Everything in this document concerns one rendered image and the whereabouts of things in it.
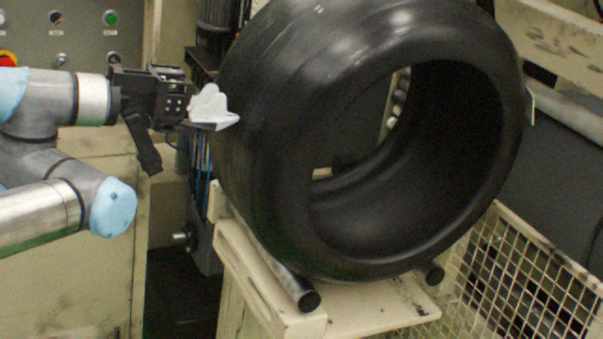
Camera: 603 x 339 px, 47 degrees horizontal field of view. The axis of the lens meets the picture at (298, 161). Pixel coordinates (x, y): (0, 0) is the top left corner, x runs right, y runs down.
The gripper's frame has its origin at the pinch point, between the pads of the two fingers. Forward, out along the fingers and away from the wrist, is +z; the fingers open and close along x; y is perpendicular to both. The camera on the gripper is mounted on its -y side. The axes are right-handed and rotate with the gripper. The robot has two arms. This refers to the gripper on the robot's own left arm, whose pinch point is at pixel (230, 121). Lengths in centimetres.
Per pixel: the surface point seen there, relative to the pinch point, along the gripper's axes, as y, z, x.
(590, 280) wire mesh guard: -14, 63, -29
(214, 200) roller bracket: -29.1, 12.8, 24.0
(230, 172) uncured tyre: -9.3, 2.3, 0.1
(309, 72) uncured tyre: 12.2, 6.5, -8.4
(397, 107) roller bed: -10, 63, 37
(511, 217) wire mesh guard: -15, 63, -8
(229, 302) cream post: -65, 28, 33
